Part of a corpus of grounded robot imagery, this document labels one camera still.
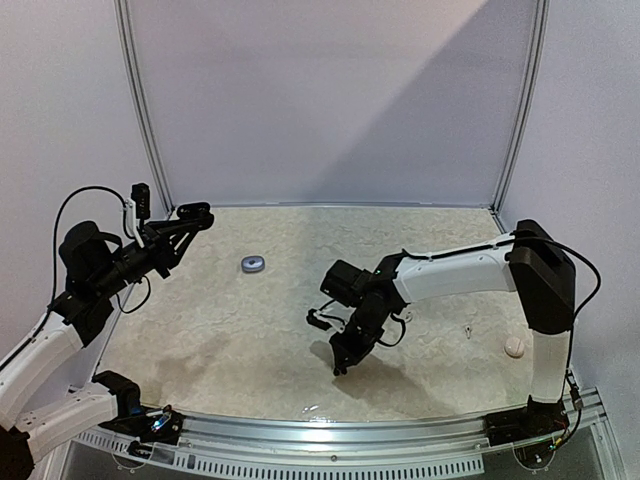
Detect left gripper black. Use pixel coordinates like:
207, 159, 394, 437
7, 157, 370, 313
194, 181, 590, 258
90, 217, 197, 297

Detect purple earbud charging case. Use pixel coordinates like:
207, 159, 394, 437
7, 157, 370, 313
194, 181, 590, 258
241, 255, 266, 274

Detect black oval charging case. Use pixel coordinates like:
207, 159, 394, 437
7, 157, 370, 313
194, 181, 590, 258
176, 202, 215, 231

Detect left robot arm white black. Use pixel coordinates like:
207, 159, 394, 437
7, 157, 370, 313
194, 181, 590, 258
1, 212, 214, 479

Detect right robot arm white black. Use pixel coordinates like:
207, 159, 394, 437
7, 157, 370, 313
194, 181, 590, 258
320, 220, 576, 436

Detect pink round charging case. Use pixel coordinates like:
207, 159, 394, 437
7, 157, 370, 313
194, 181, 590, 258
503, 336, 525, 359

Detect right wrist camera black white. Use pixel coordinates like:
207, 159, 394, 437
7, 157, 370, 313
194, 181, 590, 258
306, 309, 347, 332

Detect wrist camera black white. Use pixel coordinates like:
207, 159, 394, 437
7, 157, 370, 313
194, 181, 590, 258
306, 309, 347, 332
124, 183, 151, 248

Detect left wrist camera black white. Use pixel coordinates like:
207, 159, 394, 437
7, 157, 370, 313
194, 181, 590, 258
124, 183, 151, 248

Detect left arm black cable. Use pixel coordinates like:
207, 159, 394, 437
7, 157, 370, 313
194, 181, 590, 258
47, 186, 129, 316

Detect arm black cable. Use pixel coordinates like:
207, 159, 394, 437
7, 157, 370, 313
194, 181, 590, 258
47, 186, 129, 316
399, 232, 602, 321

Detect aluminium front rail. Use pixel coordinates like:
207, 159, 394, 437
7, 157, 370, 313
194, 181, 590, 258
47, 389, 624, 479

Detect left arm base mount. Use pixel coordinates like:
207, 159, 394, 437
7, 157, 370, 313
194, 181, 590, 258
99, 405, 186, 446

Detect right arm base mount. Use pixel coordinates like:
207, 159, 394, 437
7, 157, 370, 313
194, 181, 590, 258
483, 397, 569, 446

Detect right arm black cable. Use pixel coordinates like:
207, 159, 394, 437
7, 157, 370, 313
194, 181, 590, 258
399, 232, 602, 321

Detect left aluminium corner post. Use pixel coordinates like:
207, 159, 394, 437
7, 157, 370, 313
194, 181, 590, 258
114, 0, 175, 213

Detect aluminium corner post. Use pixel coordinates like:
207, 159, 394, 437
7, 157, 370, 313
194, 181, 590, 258
114, 0, 175, 213
490, 1, 549, 217

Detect right aluminium corner post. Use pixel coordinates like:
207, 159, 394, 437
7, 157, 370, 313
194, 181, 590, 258
490, 1, 549, 217

